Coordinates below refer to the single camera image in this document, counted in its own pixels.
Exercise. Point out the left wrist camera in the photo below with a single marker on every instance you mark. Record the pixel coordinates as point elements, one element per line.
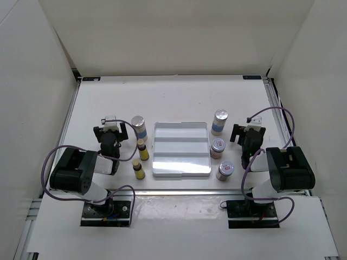
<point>109,123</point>

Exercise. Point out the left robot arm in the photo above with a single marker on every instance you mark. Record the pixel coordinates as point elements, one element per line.
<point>74,171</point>

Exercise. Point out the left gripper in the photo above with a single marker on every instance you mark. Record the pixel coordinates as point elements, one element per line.
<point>122,135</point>

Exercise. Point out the yellow small bottle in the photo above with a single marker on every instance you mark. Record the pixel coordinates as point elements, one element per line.
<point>138,170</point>
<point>143,152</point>

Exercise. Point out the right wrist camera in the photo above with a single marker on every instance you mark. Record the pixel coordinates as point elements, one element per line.
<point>254,123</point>

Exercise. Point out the lower yellow small bottle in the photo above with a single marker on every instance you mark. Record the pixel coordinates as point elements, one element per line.
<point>138,170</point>

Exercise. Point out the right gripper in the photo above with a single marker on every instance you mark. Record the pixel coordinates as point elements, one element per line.
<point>238,130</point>

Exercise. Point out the upper yellow small bottle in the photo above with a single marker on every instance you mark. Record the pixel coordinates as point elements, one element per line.
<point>143,152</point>

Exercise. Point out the white divided tray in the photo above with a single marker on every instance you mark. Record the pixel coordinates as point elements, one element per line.
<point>181,150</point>

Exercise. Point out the blue-label bead jar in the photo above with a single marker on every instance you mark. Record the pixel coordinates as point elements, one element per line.
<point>138,123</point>
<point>219,121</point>

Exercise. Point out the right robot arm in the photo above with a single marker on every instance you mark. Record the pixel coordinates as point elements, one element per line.
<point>288,168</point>

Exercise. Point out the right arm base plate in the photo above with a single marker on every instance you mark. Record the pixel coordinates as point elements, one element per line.
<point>246,214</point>

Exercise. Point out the spice jar red label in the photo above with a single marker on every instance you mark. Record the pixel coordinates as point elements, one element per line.
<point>217,147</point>
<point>225,170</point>

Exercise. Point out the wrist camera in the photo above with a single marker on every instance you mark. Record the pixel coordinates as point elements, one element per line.
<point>254,123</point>
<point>109,123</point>

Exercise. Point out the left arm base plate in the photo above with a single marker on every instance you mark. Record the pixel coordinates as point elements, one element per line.
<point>113,213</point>

